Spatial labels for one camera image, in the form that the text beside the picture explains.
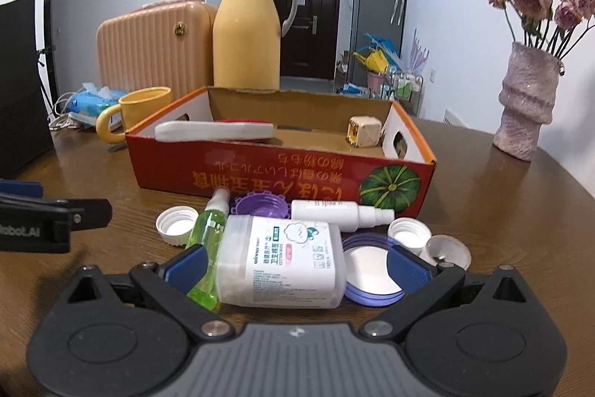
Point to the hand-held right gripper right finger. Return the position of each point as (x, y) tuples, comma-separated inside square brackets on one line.
[(410, 271)]

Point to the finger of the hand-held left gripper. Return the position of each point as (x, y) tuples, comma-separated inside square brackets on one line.
[(21, 188), (90, 213)]

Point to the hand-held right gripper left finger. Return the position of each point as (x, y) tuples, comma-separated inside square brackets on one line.
[(188, 267)]

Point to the green spray bottle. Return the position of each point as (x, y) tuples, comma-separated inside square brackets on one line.
[(209, 234)]

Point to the blue-rimmed round lid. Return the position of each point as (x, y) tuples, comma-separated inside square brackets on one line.
[(367, 271)]

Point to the white smooth wide cap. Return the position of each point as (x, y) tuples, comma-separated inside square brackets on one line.
[(448, 250)]

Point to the white cotton swab bottle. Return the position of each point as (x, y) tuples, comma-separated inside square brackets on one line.
[(279, 257)]

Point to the purple ridged bottle cap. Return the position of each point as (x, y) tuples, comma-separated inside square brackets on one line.
[(262, 207)]

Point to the small white spray bottle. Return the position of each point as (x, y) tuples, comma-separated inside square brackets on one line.
[(330, 213)]

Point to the red cardboard box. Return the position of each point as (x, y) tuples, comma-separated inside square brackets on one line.
[(279, 178)]

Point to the white and red lint brush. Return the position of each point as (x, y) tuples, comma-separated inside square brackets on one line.
[(209, 131)]

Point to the cream cube charger plug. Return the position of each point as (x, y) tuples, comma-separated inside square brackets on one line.
[(365, 131)]

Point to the white ridged cap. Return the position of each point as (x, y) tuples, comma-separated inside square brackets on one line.
[(409, 235), (176, 228)]

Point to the black paper bag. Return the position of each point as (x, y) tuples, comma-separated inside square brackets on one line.
[(18, 80)]

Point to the blue tissue pack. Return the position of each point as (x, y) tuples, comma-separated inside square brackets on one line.
[(95, 101)]

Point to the yellow mug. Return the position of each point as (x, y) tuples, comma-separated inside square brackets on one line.
[(139, 108)]

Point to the pink ribbed suitcase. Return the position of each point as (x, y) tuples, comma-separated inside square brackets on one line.
[(148, 53)]

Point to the pink plastic bin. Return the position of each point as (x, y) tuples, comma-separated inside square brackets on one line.
[(375, 79)]

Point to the pink textured vase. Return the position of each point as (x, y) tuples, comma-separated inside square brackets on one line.
[(527, 104)]

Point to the yellow watering can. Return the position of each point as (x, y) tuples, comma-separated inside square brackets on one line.
[(372, 61)]

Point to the yellow thermos jug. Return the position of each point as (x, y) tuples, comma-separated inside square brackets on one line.
[(246, 39)]

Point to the grey refrigerator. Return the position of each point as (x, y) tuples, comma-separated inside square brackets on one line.
[(372, 15)]

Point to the dark entrance door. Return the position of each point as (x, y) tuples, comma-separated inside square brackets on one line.
[(320, 6)]

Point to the white wall heater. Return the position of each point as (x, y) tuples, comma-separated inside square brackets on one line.
[(455, 119)]

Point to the white wall socket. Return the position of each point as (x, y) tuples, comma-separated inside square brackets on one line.
[(433, 76)]

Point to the blue plastic frame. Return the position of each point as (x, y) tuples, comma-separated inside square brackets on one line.
[(383, 43)]

